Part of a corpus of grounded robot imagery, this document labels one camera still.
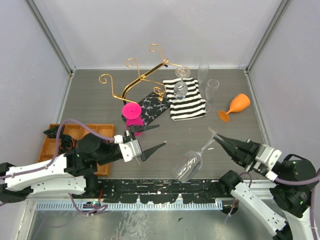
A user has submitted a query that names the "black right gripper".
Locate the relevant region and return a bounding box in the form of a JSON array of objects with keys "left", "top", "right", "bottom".
[{"left": 213, "top": 131, "right": 285, "bottom": 183}]

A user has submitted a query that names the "pink plastic wine glass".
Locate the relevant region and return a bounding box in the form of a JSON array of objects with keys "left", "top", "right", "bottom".
[{"left": 122, "top": 102, "right": 145, "bottom": 129}]

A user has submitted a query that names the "orange plastic wine glass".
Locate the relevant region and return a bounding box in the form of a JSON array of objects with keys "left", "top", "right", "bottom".
[{"left": 218, "top": 93, "right": 251, "bottom": 122}]

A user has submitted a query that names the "clear stemmed wine glass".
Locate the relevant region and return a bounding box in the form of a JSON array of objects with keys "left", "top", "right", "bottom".
[{"left": 173, "top": 127, "right": 217, "bottom": 183}]

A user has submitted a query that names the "gold wine glass rack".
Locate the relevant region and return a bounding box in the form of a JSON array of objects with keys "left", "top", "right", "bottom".
[{"left": 98, "top": 43, "right": 190, "bottom": 123}]

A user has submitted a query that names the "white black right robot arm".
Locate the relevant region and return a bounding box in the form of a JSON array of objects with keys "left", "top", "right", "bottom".
[{"left": 213, "top": 134, "right": 320, "bottom": 240}]

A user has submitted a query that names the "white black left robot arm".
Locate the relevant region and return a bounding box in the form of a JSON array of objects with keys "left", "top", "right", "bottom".
[{"left": 0, "top": 125, "right": 165, "bottom": 205}]

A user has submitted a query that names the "black white striped cloth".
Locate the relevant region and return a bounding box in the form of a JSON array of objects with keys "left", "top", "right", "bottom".
[{"left": 162, "top": 78, "right": 206, "bottom": 121}]

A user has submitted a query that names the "orange floral rolled tie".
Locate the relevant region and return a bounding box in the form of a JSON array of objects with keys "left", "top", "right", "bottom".
[{"left": 58, "top": 134, "right": 77, "bottom": 154}]

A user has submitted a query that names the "green patterned rolled tie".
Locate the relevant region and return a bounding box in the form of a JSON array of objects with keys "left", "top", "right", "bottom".
[{"left": 43, "top": 125, "right": 65, "bottom": 139}]

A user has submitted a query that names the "tall clear champagne flute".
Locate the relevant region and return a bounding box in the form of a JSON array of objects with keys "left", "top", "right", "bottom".
[{"left": 197, "top": 62, "right": 210, "bottom": 85}]

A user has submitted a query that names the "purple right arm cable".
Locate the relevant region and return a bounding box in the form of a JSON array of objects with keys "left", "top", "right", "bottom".
[{"left": 224, "top": 167, "right": 320, "bottom": 240}]

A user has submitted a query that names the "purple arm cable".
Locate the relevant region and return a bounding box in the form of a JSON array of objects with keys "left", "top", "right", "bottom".
[
  {"left": 0, "top": 118, "right": 118, "bottom": 218},
  {"left": 224, "top": 167, "right": 320, "bottom": 240}
]

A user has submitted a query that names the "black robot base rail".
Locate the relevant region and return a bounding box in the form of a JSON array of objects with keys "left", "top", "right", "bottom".
[{"left": 71, "top": 177, "right": 251, "bottom": 205}]

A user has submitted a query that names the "white slotted cable duct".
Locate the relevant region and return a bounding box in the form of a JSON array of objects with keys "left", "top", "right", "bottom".
[{"left": 35, "top": 200, "right": 223, "bottom": 211}]

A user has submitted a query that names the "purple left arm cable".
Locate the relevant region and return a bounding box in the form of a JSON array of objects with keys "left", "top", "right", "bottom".
[{"left": 0, "top": 118, "right": 118, "bottom": 218}]

